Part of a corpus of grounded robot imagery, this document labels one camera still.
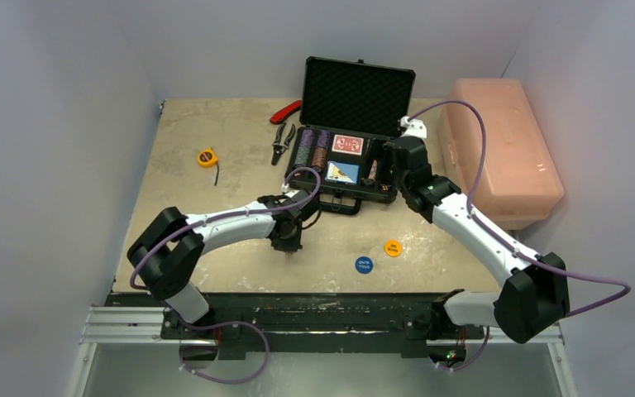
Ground black poker set case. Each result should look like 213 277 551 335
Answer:
286 56 416 216

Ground blue small blind button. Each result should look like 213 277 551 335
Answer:
355 256 375 275

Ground orange big blind button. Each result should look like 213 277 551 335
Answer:
384 240 403 257

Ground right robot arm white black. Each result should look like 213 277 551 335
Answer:
384 136 571 343

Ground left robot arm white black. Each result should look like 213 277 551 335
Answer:
127 190 319 338

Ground tan chip stack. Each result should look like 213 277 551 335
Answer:
364 160 379 186

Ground red card deck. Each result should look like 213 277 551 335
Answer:
331 134 364 155

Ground blue card deck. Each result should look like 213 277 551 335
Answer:
325 161 360 185

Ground green purple chip stack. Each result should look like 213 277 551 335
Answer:
294 129 314 169

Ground orange purple chip stack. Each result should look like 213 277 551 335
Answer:
311 130 331 174

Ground black pliers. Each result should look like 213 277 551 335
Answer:
270 122 297 165

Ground yellow tape measure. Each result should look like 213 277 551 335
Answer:
196 148 220 186

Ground pink plastic storage box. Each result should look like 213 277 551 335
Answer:
437 79 565 231

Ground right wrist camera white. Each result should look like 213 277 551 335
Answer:
399 116 427 140

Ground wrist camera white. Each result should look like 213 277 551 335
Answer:
399 116 427 140
281 184 303 198

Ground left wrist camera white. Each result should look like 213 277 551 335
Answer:
281 184 303 198

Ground red handled knife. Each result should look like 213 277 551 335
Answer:
270 100 303 125

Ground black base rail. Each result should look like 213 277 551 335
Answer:
105 289 499 362

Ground aluminium frame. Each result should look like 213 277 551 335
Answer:
67 306 578 396

